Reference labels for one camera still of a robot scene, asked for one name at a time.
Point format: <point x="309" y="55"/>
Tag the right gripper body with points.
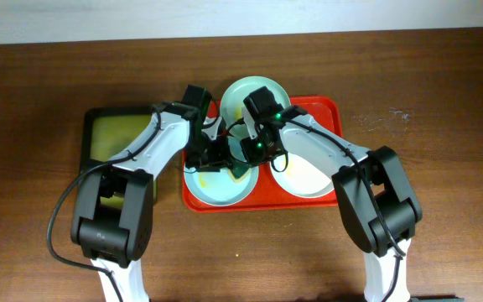
<point x="256" y="153"/>

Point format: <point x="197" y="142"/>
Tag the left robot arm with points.
<point x="113" y="213"/>

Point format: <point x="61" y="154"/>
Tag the green plate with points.
<point x="232" y="106"/>

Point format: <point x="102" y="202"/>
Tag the black tray with soapy water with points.
<point x="107" y="131"/>

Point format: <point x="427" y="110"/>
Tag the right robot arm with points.
<point x="378" y="207"/>

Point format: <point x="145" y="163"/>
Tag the red plastic tray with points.
<point x="267" y="194"/>

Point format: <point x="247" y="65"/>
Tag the white plate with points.
<point x="300" y="178"/>

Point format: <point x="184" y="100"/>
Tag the green and yellow sponge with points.
<point x="238" y="172"/>

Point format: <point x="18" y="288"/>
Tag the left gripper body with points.
<point x="210" y="164"/>

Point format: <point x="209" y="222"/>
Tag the light blue plate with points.
<point x="222" y="188"/>

